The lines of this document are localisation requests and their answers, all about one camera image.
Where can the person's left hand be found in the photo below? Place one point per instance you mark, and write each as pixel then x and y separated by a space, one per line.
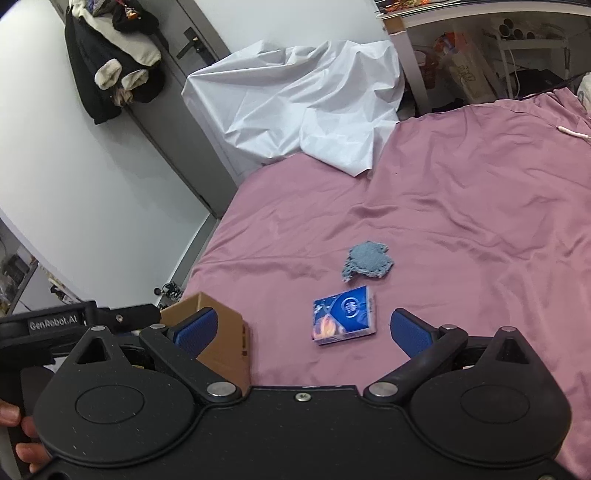
pixel 30 457

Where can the grey door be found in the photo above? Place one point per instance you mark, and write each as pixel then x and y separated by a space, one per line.
pixel 194 138

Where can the brown cardboard box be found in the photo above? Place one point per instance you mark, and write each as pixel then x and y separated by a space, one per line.
pixel 221 332

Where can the blue Nivea box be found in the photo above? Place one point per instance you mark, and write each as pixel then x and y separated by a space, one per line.
pixel 345 316

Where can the white desk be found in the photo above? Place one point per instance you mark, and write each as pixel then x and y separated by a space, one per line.
pixel 461 14

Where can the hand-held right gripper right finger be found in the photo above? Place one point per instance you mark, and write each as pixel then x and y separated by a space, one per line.
pixel 411 332

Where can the pink bedsheet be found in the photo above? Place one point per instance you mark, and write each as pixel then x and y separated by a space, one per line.
pixel 461 221

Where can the paper shopping bag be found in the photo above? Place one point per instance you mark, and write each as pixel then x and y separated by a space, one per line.
pixel 466 74

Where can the cardboard tubes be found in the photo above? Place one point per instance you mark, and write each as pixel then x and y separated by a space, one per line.
pixel 516 28

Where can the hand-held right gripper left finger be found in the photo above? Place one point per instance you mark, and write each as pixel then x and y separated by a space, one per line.
pixel 196 330

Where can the black and cream jacket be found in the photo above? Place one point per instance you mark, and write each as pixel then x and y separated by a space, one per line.
pixel 115 50

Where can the white sheet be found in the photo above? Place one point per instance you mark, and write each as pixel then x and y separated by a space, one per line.
pixel 295 101

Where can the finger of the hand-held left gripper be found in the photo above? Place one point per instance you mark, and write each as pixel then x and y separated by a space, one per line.
pixel 127 316

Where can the blue knitted cloth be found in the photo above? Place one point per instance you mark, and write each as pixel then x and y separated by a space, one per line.
pixel 369 261

